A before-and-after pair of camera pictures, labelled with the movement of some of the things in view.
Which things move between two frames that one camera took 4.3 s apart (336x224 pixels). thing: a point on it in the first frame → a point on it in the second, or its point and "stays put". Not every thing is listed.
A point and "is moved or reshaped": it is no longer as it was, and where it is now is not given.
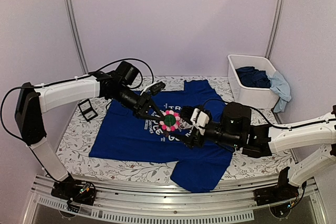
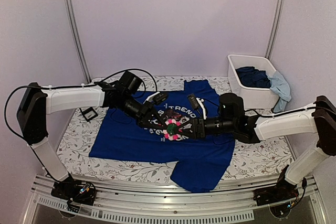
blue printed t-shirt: [122, 132] stays put
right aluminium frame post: [277, 14] stays put
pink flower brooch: [171, 121] is moved or reshaped
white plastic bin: [258, 97] stays put
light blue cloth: [280, 85] stays put
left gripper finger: [157, 110] → [158, 121]
